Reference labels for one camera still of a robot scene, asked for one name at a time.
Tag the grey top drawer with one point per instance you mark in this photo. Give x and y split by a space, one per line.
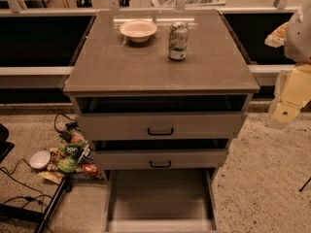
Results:
172 117

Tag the grey middle drawer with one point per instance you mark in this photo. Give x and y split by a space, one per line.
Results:
161 154

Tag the green snack bag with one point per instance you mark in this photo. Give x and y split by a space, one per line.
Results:
69 163

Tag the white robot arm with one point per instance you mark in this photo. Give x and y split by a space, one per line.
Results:
294 36

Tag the grey drawer cabinet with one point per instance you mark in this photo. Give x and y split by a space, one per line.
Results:
110 66

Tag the black tripod leg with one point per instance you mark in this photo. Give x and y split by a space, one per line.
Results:
306 183

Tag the grey bottom drawer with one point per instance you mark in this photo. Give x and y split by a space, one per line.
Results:
160 201

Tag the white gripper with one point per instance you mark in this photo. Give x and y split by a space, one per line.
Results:
298 39

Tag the yellow snack wrapper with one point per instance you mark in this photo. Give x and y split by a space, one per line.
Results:
54 177

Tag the black power adapter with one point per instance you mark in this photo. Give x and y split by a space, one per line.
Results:
65 135

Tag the white bowl on floor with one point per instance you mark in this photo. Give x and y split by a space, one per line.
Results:
40 159

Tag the grey drawer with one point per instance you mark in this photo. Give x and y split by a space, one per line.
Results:
161 154
160 201
172 117

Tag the green white soda can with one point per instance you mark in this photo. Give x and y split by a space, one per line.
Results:
178 40

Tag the red snack packet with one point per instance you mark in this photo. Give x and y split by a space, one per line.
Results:
90 169

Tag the black stand base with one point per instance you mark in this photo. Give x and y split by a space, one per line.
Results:
37 210

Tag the white bowl on cabinet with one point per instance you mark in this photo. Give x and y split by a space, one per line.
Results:
138 31

